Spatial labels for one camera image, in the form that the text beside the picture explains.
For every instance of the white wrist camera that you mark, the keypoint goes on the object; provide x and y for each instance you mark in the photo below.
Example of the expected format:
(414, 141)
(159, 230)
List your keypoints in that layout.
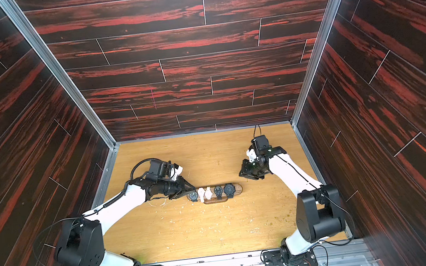
(175, 172)
(251, 154)

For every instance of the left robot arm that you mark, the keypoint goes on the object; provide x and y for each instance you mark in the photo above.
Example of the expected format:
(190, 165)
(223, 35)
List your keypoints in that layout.
(81, 241)

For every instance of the black watch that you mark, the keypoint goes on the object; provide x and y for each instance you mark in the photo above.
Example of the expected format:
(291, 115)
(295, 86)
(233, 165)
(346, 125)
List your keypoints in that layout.
(218, 191)
(193, 196)
(229, 190)

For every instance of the white watch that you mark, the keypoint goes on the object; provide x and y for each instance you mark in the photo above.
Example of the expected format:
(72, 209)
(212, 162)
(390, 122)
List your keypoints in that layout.
(201, 193)
(208, 194)

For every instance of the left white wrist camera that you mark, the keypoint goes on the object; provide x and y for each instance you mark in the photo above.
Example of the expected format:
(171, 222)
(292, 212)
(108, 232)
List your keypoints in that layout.
(175, 172)

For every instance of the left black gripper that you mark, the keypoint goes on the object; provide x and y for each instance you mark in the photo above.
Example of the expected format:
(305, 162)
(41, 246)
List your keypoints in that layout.
(181, 189)

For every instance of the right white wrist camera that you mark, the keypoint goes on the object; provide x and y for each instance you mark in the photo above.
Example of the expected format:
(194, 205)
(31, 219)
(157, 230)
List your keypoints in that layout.
(251, 154)

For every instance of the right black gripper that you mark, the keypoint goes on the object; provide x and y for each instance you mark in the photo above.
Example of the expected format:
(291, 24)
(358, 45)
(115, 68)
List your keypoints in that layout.
(251, 168)

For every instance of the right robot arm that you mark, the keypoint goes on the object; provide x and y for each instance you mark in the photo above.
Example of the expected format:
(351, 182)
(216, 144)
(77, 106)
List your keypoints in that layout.
(318, 211)

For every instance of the dark wooden watch stand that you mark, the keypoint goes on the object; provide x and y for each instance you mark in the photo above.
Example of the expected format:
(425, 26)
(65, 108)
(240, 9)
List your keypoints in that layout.
(239, 190)

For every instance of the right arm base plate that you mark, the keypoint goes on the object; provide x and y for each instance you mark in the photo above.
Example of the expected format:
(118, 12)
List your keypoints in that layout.
(278, 258)

